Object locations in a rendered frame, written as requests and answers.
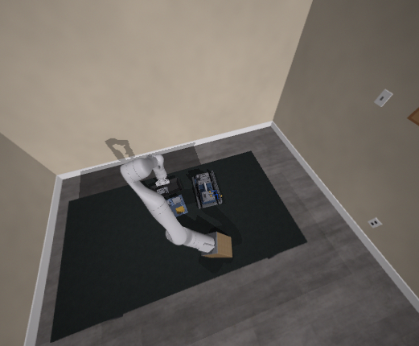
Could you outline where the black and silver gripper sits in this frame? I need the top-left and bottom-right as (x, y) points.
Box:
(155, 171), (170, 193)

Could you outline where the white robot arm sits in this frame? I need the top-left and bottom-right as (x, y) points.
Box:
(120, 154), (215, 253)

